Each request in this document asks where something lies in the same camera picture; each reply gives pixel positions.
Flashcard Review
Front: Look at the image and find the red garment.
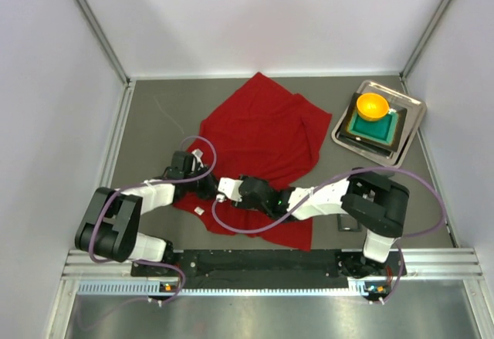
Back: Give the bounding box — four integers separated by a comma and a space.
174, 73, 332, 251

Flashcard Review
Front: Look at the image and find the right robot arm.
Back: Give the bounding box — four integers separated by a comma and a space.
220, 171, 409, 278

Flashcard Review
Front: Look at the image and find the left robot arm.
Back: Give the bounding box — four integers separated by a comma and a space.
75, 149, 218, 263

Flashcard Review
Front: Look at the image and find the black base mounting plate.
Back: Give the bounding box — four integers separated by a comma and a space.
130, 248, 410, 279

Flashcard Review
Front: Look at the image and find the small black open box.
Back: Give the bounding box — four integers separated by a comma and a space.
337, 214, 363, 232

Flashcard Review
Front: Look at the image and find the black and teal square plate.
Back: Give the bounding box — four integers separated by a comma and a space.
340, 93, 408, 152

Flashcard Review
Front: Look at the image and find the orange bowl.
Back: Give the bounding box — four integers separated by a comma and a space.
356, 93, 390, 121

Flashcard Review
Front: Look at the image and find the silver metal tray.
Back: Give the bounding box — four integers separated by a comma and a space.
331, 80, 426, 168

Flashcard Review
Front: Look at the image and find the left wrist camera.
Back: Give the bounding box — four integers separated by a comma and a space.
191, 149, 203, 165

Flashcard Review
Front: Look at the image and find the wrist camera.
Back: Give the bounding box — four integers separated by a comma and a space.
216, 177, 243, 202
191, 149, 203, 165

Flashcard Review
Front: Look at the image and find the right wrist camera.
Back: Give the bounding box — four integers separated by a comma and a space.
216, 177, 243, 202

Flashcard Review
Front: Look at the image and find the grey slotted cable duct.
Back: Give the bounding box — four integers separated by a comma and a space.
76, 279, 371, 297

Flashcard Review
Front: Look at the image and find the aluminium frame rail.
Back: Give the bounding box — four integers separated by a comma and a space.
61, 248, 486, 281

